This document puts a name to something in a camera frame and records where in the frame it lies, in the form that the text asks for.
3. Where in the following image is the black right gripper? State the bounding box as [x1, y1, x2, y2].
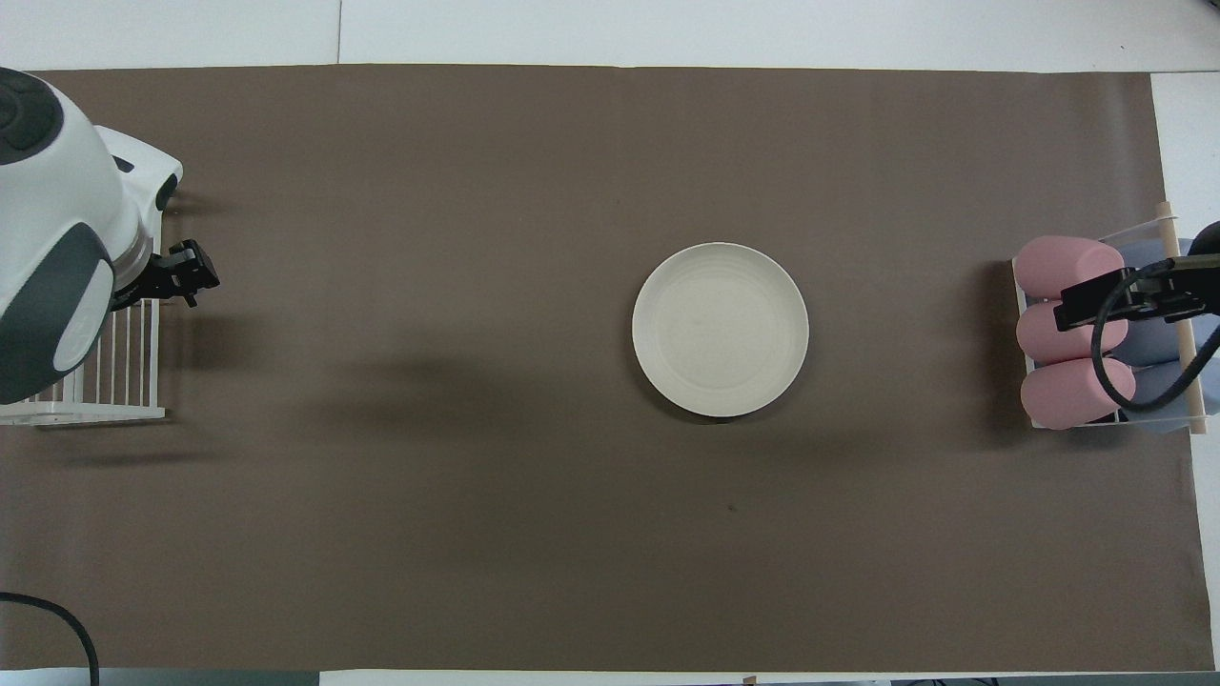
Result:
[1053, 221, 1220, 333]

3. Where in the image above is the black loose cable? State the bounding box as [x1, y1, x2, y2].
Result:
[0, 592, 101, 686]

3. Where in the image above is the brown table mat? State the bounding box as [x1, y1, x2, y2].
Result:
[0, 65, 1216, 673]

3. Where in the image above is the blue plastic cup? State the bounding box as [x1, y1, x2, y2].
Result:
[1123, 319, 1220, 369]
[1120, 362, 1208, 435]
[1117, 238, 1185, 275]

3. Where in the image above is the white wire dish rack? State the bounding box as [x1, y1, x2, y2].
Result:
[0, 214, 168, 427]

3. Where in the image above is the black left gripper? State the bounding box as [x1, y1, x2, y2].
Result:
[112, 238, 223, 312]

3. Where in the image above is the white wire cup holder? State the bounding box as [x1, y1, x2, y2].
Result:
[1010, 200, 1210, 437]

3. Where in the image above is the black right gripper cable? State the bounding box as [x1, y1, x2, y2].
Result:
[1091, 265, 1220, 413]

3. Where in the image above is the cream round plate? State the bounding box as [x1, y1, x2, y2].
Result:
[632, 241, 810, 417]

